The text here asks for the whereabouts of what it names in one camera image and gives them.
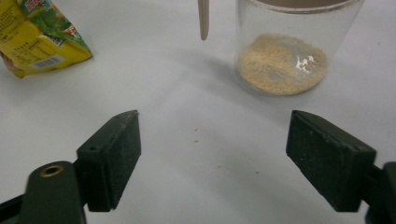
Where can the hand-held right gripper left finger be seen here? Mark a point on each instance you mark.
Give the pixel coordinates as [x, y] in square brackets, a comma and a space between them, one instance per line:
[109, 161]

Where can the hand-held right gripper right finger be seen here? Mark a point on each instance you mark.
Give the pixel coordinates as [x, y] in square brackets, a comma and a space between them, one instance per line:
[330, 161]

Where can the yellow green spouted pouch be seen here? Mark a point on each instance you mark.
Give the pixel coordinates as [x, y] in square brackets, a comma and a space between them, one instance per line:
[31, 46]

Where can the clear glass jar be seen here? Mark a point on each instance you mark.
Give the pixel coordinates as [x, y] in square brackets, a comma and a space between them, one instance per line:
[249, 37]

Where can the white table sheet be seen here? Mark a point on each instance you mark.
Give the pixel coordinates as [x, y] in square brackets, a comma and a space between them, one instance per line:
[186, 93]

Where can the tan powder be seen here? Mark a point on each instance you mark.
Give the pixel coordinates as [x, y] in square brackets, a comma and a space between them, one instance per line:
[267, 68]

